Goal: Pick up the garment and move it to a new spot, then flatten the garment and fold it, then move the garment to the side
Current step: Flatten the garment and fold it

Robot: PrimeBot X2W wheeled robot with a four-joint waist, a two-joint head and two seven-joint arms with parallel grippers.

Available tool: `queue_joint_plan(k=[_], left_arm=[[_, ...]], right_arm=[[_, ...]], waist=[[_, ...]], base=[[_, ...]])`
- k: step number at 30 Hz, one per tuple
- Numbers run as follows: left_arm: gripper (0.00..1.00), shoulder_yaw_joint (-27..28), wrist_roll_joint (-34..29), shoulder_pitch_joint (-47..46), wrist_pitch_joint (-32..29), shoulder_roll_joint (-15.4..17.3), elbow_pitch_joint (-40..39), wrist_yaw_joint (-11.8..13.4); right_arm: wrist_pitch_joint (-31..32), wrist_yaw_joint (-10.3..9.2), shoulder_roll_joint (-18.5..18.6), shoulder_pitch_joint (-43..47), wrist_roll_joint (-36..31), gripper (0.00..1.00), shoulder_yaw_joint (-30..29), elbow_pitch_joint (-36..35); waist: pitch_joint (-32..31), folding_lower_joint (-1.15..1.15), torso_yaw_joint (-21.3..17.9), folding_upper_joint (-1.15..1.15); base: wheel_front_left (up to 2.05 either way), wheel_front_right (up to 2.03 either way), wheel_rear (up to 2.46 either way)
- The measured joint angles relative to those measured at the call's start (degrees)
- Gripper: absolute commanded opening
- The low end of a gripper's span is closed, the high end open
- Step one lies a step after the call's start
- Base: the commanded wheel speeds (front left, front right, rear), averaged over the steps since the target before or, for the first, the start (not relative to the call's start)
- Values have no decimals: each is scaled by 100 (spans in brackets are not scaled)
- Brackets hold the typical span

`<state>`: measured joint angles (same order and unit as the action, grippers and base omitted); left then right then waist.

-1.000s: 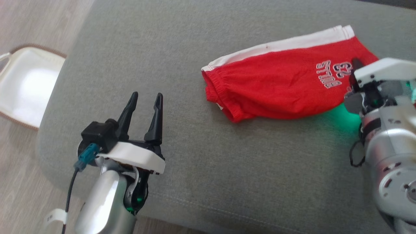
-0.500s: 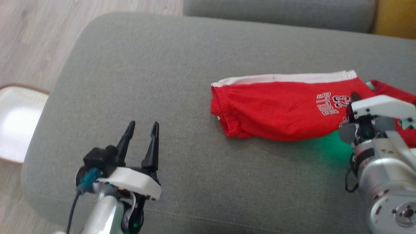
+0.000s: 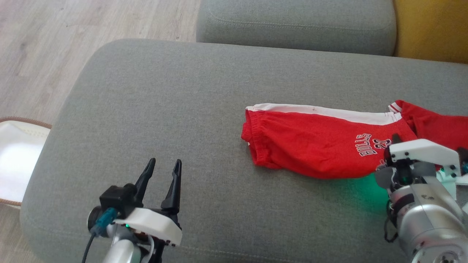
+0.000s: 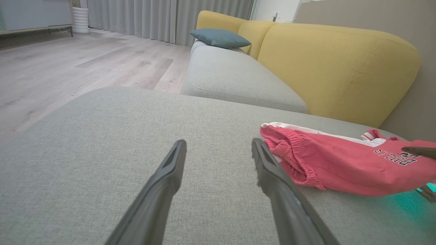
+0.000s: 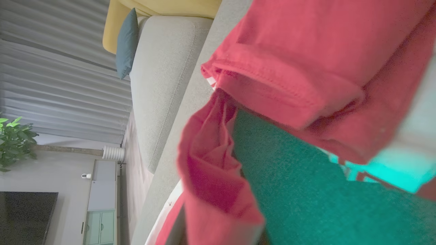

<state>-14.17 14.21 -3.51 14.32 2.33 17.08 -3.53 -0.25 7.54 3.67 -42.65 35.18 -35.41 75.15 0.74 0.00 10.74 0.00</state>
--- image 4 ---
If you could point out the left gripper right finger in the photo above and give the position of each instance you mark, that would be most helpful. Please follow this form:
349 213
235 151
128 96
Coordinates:
282 204

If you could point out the blue throw pillow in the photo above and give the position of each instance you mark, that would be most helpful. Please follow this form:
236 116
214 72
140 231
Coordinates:
219 38

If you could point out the grey and yellow sofa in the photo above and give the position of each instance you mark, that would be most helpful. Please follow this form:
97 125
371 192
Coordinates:
102 153

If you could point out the pale low cabinet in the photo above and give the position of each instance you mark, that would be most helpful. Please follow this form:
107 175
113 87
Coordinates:
34 13

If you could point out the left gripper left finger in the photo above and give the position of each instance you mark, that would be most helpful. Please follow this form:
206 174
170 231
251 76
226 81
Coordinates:
156 204

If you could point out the grey sofa back cushion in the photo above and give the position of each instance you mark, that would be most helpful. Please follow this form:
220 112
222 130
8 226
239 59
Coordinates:
231 75

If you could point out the red shirt with white collar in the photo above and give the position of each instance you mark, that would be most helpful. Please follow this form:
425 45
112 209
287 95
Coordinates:
373 135

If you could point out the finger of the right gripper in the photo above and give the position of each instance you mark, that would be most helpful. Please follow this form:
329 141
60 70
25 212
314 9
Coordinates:
424 152
431 194

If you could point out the grey sofa seat cushion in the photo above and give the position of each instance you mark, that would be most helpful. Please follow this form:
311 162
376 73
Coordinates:
197 45

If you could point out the large yellow sofa back cushion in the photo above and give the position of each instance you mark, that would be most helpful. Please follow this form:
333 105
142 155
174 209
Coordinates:
340 68

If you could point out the red shorts with white stripe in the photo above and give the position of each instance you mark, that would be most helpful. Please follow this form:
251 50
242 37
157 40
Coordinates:
340 163

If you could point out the grey pleated curtain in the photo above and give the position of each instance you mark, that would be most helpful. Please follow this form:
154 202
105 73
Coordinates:
136 17

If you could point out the small yellow sofa back cushion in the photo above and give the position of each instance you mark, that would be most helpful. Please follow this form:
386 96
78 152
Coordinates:
218 21
257 37

